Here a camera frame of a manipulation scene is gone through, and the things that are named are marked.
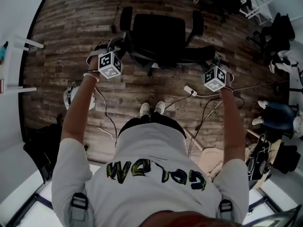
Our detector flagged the person's left forearm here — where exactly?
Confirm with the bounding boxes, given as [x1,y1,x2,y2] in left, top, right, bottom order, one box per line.
[61,72,100,143]

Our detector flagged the person's black trousers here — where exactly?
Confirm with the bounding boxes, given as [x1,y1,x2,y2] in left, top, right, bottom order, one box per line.
[117,112,187,140]

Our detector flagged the black cloth bundle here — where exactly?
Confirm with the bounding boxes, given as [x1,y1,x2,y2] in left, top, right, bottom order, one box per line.
[274,145,298,175]

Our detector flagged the white power strip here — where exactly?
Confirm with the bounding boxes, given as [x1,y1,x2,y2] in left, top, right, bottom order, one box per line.
[183,85,198,97]

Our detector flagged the person's left hand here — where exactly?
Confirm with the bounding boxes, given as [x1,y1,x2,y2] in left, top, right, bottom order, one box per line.
[93,39,110,53]

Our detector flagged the white cable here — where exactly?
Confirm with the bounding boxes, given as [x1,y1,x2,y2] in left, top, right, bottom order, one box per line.
[196,80,291,97]

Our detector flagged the person's right white shoe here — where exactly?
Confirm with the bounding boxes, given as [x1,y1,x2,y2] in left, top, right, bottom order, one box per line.
[155,100,166,115]

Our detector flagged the white metal rack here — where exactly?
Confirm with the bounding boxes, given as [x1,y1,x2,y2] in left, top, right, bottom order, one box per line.
[240,0,276,26]

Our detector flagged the person's white shoe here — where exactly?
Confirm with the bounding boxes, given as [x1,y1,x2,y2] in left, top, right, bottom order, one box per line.
[155,100,166,115]
[139,103,151,117]

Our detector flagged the wooden board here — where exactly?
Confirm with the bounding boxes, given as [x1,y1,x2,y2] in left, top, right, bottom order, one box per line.
[184,126,283,189]

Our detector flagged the black and white appliance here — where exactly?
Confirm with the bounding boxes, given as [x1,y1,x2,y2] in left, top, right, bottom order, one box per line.
[245,133,273,182]

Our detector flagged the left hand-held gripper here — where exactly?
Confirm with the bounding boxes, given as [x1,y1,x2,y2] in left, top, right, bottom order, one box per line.
[98,38,124,80]

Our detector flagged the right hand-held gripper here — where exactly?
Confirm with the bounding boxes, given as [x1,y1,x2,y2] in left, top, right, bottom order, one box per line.
[204,55,232,92]

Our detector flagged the grey harness strap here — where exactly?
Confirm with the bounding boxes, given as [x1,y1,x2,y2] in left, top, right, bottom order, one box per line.
[218,199,234,222]
[70,192,89,227]

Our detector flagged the person's left white shoe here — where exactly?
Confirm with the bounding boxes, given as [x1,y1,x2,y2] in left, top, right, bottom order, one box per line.
[139,103,151,117]

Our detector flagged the teal bottle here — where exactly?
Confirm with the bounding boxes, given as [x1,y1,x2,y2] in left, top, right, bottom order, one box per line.
[0,41,9,61]

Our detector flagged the thin black cable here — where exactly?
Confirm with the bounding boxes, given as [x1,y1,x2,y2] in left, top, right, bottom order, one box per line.
[94,85,118,148]
[164,92,194,111]

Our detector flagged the small white side table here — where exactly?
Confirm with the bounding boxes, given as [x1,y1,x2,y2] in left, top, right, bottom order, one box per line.
[0,35,45,95]

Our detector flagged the person's white printed shirt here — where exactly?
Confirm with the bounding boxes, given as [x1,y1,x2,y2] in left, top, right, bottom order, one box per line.
[51,123,250,227]

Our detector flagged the beaded bracelet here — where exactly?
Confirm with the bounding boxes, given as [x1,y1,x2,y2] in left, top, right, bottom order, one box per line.
[83,70,100,82]

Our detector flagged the person's right forearm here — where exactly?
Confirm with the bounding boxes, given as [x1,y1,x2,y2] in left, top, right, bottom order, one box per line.
[219,87,247,163]

